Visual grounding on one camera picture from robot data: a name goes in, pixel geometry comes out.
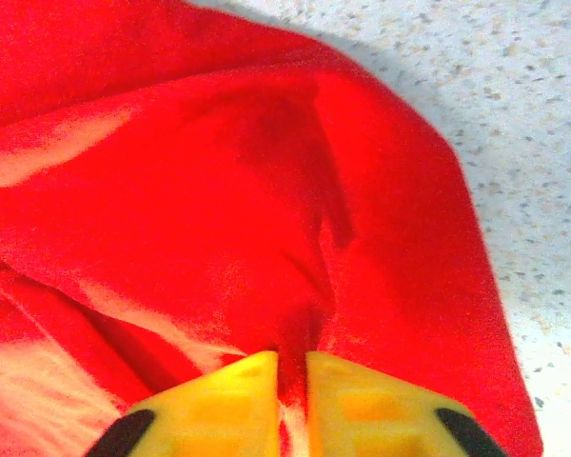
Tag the red t-shirt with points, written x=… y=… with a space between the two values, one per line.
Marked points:
x=219 y=190

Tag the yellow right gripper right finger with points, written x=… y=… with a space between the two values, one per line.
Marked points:
x=361 y=414

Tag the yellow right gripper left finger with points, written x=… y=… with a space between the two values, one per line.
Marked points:
x=219 y=414

